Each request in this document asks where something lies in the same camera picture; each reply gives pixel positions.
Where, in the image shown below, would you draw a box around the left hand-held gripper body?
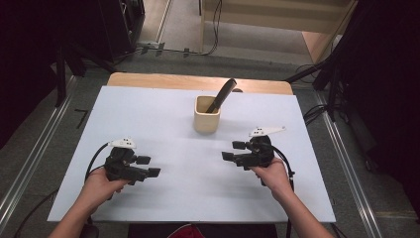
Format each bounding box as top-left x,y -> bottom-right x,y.
104,136 -> 139,186

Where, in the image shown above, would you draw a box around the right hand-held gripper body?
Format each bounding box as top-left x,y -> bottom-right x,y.
244,125 -> 287,171

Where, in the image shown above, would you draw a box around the beige square holder cup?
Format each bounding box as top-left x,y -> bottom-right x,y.
192,94 -> 222,135

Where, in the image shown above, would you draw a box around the black comb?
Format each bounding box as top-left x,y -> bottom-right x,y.
205,77 -> 239,114

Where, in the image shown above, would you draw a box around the person's right hand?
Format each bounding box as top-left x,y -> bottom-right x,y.
250,156 -> 295,201

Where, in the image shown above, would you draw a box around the person's left hand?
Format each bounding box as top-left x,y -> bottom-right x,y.
82,166 -> 132,214

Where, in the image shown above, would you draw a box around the white board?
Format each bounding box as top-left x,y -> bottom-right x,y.
47,85 -> 337,223

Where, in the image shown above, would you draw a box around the dark rounded object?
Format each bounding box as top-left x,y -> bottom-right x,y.
78,223 -> 100,238

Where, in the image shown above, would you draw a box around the person's black and red clothing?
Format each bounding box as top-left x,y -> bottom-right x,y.
127,222 -> 279,238

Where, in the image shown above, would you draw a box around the wooden table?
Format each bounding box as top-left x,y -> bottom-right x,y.
106,71 -> 294,96

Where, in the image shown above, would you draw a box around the black metal stand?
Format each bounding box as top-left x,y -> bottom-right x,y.
53,42 -> 117,109
284,46 -> 346,124

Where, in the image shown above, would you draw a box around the black equipment rack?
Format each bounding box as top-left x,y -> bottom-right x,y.
98,0 -> 147,62

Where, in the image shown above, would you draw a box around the dark curtain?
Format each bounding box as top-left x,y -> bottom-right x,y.
0,0 -> 112,150
330,0 -> 420,221

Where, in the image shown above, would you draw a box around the left hand-held gripper black cable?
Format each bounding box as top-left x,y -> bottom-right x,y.
12,142 -> 111,238

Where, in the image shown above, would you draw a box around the hand-held gripper black cable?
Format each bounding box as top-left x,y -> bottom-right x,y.
270,144 -> 297,238
12,142 -> 111,238

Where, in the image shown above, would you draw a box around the right hand-held gripper black cable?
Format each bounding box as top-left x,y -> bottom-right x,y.
270,144 -> 297,238

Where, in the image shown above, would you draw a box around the black floor cables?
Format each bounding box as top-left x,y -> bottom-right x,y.
294,62 -> 332,127

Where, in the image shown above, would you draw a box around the metal floor rail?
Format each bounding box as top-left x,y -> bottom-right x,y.
0,74 -> 79,231
312,89 -> 384,238
154,0 -> 175,45

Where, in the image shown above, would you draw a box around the black hanging cable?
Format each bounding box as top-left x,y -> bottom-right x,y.
197,0 -> 224,57

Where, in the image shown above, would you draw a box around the light wooden frame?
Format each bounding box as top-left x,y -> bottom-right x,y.
198,0 -> 360,64

